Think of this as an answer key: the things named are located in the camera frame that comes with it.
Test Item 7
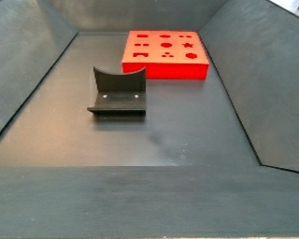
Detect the black curved fixture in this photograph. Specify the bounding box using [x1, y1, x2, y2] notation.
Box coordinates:
[87, 68, 147, 115]

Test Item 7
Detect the red board with shaped holes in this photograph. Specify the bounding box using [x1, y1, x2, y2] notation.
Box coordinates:
[121, 30, 210, 80]

